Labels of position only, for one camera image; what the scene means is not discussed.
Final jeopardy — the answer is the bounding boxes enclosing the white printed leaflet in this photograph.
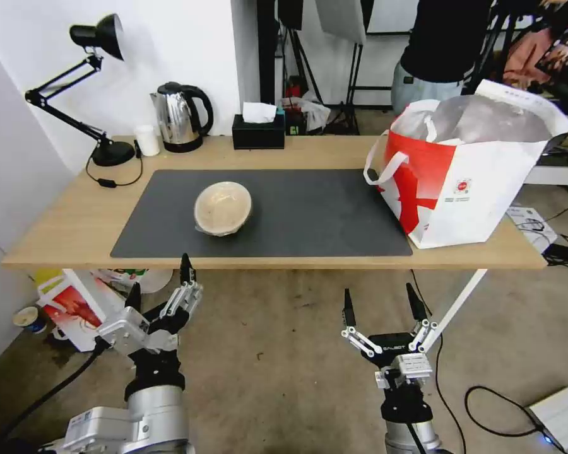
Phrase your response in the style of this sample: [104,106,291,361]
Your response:
[505,202,559,247]

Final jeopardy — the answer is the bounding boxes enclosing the white tissue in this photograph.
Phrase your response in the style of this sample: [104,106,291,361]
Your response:
[242,101,278,125]

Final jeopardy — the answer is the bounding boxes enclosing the beige takeout bowl with lid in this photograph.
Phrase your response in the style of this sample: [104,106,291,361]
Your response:
[192,180,256,239]

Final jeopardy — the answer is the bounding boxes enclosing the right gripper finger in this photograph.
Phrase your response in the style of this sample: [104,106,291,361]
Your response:
[405,283,439,354]
[340,288,384,364]

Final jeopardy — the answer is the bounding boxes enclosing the black light stand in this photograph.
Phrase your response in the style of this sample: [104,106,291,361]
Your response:
[341,40,394,139]

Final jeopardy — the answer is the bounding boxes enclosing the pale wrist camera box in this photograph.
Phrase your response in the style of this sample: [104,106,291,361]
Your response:
[391,353,432,380]
[96,306,151,356]

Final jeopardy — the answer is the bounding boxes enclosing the black tripod with lamp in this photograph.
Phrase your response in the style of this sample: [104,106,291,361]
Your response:
[276,0,324,110]

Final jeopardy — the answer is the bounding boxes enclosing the white and red takeout bag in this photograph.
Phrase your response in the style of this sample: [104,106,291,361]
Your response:
[363,79,568,250]

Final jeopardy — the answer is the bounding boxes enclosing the white device box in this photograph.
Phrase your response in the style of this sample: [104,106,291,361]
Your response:
[524,383,568,453]

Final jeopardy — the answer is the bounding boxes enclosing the person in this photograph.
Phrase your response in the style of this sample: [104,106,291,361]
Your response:
[389,0,496,117]

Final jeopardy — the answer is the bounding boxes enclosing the black lamp cable with switch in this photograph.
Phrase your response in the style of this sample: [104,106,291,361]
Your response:
[85,139,144,191]

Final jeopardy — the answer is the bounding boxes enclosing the white plastic container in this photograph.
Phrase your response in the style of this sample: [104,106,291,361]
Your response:
[136,268,175,295]

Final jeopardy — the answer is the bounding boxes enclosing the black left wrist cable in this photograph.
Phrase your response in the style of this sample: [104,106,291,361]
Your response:
[0,338,110,445]

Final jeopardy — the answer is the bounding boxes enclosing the black desk lamp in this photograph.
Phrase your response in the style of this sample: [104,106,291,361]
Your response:
[24,13,136,168]

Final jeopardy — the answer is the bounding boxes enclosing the red and white paper bag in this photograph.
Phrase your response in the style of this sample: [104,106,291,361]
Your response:
[35,268,146,354]

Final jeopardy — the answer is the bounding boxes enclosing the white softbox light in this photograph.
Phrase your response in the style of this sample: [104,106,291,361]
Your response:
[314,0,376,44]

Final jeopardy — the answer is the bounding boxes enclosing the pink patterned clothes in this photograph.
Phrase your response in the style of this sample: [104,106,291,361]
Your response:
[500,9,568,96]

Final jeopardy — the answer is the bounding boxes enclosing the black floor cable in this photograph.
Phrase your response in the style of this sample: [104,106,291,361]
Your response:
[463,385,551,454]

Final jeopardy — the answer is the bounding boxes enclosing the white metal frame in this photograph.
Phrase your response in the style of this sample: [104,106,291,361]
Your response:
[524,141,568,187]

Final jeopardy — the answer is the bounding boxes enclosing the black tissue box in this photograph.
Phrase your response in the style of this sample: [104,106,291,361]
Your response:
[231,113,287,151]

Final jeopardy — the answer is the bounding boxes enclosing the paper cup with blue band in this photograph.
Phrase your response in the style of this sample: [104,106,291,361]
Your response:
[12,306,49,335]

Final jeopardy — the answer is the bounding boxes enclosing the white plastic cup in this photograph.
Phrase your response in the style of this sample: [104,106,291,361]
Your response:
[133,124,162,158]

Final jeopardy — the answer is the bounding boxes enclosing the clear crumpled plastic bag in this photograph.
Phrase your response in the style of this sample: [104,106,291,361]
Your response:
[293,96,333,134]

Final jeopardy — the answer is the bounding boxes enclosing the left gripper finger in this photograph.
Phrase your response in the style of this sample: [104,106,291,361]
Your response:
[124,282,144,313]
[160,253,205,318]

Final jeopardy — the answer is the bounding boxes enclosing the steel electric kettle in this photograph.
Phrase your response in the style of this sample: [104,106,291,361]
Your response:
[149,81,215,154]

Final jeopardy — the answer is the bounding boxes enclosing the black power adapter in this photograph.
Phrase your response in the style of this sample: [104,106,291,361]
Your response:
[543,242,568,274]

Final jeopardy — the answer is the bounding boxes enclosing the black desk mat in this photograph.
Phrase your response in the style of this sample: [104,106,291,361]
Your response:
[109,168,414,259]

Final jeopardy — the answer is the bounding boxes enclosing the white table leg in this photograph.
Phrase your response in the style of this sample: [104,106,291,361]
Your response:
[425,268,489,354]

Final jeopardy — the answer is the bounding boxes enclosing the black and teal box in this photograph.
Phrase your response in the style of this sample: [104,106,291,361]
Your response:
[276,105,309,138]

